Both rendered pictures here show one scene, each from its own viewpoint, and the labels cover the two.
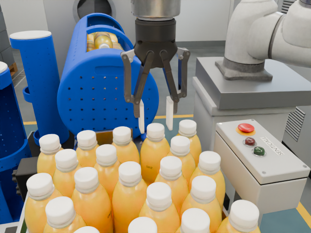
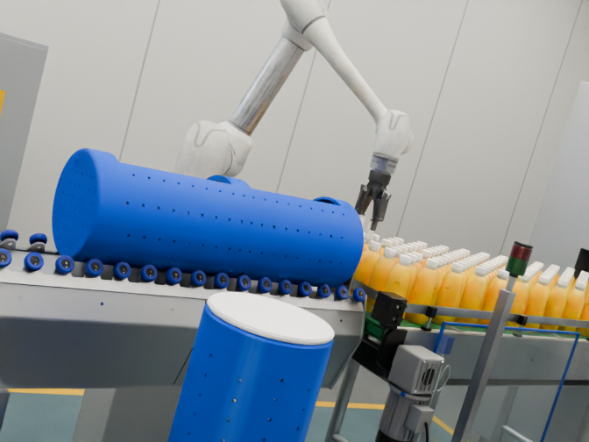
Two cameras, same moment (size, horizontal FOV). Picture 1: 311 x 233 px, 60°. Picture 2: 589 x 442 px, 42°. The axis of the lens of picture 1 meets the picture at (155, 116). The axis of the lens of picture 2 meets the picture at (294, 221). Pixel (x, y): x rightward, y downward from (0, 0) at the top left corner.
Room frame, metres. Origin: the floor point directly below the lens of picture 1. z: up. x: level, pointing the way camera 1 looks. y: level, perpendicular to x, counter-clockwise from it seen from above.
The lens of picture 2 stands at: (1.89, 2.24, 1.46)
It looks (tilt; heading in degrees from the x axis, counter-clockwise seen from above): 8 degrees down; 244
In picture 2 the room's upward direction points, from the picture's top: 16 degrees clockwise
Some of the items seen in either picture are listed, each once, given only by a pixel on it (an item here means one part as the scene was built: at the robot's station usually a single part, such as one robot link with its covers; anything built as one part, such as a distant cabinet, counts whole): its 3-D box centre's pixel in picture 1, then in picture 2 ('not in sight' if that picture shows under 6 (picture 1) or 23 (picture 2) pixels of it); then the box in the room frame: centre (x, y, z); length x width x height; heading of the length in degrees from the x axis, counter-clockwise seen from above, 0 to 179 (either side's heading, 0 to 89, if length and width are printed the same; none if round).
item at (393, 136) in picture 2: not in sight; (393, 132); (0.51, -0.01, 1.48); 0.13 x 0.11 x 0.16; 49
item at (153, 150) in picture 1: (155, 168); not in sight; (0.52, 0.00, 1.00); 0.07 x 0.07 x 0.19
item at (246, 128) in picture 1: (245, 128); not in sight; (0.53, -0.21, 1.11); 0.04 x 0.04 x 0.01
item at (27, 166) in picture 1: (38, 180); (387, 310); (0.53, 0.30, 0.95); 0.10 x 0.07 x 0.10; 102
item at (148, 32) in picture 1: (155, 43); (377, 184); (0.52, 0.00, 1.30); 0.08 x 0.07 x 0.09; 103
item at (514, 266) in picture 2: not in sight; (516, 266); (0.17, 0.38, 1.18); 0.06 x 0.06 x 0.05
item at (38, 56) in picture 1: (42, 91); not in sight; (2.00, 0.90, 0.59); 0.28 x 0.28 x 0.88
